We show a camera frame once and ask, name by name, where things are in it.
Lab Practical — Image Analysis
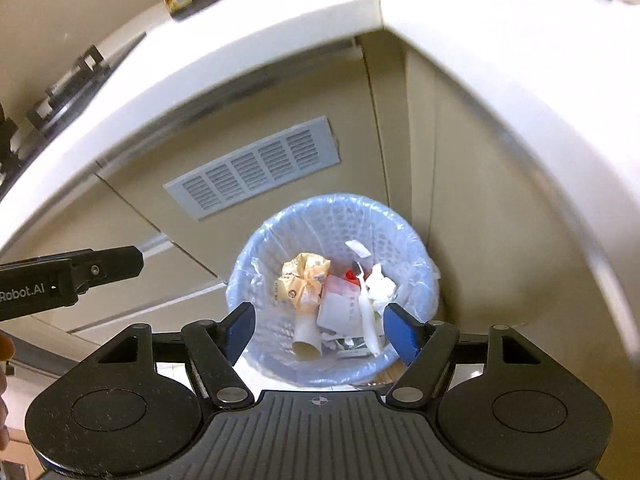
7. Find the white tissue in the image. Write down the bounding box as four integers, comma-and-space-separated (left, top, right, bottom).
364, 263, 397, 315

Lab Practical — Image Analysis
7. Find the clear plastic tray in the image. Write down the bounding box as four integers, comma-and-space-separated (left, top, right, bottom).
317, 275, 362, 344

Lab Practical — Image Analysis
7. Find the red plastic cap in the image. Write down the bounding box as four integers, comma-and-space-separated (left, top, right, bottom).
343, 268, 371, 287

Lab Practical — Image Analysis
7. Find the orange snack wrapper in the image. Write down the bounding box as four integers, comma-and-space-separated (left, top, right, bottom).
273, 252, 331, 312

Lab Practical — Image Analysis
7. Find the white toothbrush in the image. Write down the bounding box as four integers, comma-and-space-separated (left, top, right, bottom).
352, 261, 384, 356

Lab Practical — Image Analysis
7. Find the blue lined trash basket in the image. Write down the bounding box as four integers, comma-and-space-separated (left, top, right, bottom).
226, 193, 440, 387

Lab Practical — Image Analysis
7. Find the person left hand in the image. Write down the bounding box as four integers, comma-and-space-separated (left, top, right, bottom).
0, 334, 15, 451

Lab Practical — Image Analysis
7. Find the round wooden stool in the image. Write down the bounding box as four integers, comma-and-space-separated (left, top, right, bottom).
352, 360, 407, 394

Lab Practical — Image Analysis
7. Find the black gas stove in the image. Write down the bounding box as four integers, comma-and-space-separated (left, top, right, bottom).
1, 32, 146, 198

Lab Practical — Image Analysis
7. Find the cabinet vent grille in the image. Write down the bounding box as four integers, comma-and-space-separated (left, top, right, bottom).
164, 116, 341, 220

